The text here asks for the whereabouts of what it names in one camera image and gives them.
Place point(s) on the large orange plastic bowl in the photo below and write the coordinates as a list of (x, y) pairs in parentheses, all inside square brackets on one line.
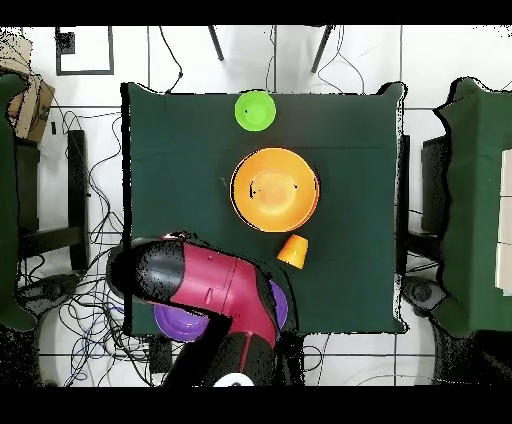
[(274, 188), (314, 212)]

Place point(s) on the orange plastic cup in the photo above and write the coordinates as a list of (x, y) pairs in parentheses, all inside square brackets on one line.
[(294, 250)]

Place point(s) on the purple plastic bowl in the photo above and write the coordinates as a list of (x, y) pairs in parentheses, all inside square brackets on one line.
[(180, 324), (280, 304)]

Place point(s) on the small green plastic bowl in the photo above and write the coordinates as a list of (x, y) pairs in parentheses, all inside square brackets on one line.
[(255, 111)]

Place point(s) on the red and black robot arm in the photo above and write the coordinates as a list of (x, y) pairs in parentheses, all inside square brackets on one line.
[(216, 280)]

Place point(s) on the dark green tablecloth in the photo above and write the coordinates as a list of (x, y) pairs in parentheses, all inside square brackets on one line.
[(352, 200)]

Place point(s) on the black power strip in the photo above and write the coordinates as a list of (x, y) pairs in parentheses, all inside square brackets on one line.
[(160, 354)]

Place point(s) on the black tripod leg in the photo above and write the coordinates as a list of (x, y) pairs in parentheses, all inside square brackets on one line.
[(216, 44), (321, 50)]

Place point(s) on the green cloth side table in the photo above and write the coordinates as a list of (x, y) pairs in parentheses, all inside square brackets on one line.
[(476, 200), (8, 200)]

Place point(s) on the white boxes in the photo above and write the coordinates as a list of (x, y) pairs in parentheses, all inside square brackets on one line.
[(504, 220)]

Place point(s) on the cardboard box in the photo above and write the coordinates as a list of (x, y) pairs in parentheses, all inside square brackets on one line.
[(32, 104)]

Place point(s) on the black bench frame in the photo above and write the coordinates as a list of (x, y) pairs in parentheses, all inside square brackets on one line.
[(76, 180)]

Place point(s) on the black floor frame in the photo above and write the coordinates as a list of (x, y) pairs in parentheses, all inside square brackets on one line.
[(84, 72)]

